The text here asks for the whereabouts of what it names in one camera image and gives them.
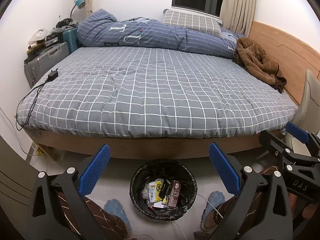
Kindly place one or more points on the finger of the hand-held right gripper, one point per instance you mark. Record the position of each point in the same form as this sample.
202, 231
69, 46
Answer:
297, 131
272, 143

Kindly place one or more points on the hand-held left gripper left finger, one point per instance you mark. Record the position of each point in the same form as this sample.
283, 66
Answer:
96, 170

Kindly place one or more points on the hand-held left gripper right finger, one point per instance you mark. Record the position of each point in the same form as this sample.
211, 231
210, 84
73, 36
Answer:
223, 170

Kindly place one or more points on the black trash bin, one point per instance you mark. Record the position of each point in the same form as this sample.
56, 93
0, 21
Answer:
140, 180

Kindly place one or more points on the dark brown snack box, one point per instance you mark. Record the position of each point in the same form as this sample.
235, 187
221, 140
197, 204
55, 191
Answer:
175, 192

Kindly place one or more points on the crinkled clear plastic wrapper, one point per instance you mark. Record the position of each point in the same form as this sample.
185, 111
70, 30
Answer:
145, 193

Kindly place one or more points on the black packet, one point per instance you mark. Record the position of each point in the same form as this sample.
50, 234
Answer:
165, 187

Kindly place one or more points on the yellow white sachet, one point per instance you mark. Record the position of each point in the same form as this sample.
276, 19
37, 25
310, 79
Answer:
156, 188

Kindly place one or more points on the white cardboard box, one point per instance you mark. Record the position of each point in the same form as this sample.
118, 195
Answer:
158, 205

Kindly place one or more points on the person's right hand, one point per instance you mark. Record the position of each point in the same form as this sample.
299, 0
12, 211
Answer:
308, 210

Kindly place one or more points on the blue fuzzy slipper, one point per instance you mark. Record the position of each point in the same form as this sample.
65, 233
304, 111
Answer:
216, 197
116, 207

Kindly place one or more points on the cream chair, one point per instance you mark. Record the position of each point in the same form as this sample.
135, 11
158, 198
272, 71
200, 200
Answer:
310, 100

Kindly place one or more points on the person's right leg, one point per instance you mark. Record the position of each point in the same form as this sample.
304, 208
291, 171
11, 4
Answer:
222, 215

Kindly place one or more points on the person's leg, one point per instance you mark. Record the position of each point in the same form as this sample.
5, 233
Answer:
222, 215
100, 217

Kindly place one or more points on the person's left leg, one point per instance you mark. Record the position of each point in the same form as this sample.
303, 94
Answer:
100, 217

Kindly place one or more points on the wooden headboard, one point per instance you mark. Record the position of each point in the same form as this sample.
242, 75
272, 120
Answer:
287, 55

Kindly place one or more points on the grey cabinet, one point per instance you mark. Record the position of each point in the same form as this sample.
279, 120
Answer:
12, 175

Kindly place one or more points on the brown jacket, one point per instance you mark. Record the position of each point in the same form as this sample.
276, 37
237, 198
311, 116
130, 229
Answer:
255, 57

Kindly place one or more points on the grey checked bed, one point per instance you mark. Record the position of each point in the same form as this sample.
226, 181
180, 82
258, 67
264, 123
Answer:
162, 92

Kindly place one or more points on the black power adapter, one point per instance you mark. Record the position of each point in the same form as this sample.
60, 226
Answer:
53, 75

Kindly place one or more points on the silver suitcase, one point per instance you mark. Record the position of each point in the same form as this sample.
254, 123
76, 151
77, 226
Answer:
45, 60

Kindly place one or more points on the teal suitcase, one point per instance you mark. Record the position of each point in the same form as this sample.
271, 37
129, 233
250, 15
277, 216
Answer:
70, 38

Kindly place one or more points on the wide beige curtain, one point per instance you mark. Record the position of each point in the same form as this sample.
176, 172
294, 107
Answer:
240, 5

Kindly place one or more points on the blue striped duvet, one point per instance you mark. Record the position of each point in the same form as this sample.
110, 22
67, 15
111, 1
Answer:
150, 35

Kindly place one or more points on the grey checked pillow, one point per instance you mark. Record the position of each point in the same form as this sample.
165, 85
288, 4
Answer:
192, 21

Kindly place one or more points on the white plastic mask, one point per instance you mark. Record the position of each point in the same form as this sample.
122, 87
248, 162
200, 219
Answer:
37, 35

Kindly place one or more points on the blue desk lamp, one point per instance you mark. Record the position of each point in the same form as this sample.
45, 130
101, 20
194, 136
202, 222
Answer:
80, 3

